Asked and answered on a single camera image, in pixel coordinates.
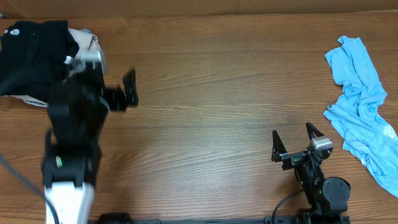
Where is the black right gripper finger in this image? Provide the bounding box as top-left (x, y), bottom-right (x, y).
top-left (305, 122), bottom-right (324, 140)
top-left (272, 130), bottom-right (287, 156)

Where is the black t-shirt with logo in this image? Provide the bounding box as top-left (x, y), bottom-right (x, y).
top-left (1, 21), bottom-right (79, 102)

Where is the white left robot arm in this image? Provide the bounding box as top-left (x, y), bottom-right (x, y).
top-left (41, 62), bottom-right (139, 223)

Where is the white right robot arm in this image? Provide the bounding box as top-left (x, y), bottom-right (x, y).
top-left (264, 122), bottom-right (351, 224)

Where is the folded beige garment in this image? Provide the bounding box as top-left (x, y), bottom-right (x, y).
top-left (9, 27), bottom-right (103, 108)

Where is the light blue t-shirt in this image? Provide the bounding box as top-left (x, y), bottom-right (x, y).
top-left (323, 35), bottom-right (397, 196)

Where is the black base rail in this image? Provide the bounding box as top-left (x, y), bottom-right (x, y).
top-left (93, 213), bottom-right (352, 224)

